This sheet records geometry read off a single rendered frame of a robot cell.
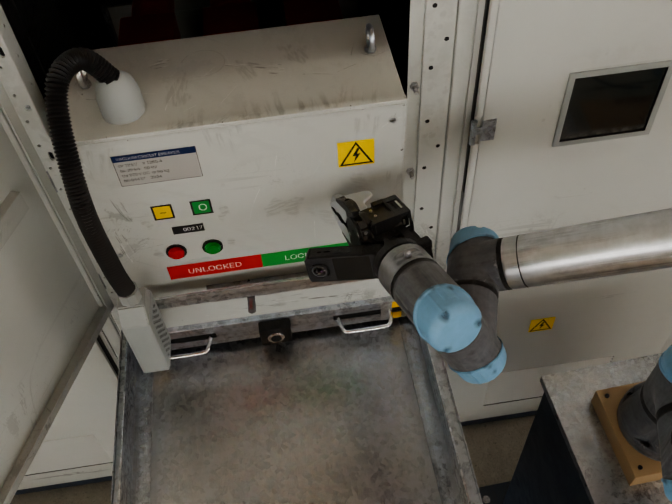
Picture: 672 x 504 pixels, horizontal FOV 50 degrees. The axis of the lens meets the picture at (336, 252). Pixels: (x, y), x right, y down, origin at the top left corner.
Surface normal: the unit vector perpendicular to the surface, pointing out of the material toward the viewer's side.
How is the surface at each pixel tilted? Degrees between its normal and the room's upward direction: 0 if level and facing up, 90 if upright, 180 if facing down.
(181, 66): 0
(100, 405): 90
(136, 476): 0
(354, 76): 0
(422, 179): 90
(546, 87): 90
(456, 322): 75
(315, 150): 90
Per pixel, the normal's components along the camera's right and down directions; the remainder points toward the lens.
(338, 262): -0.15, 0.63
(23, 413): 0.97, 0.15
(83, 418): 0.14, 0.76
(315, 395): -0.05, -0.63
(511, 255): -0.49, -0.21
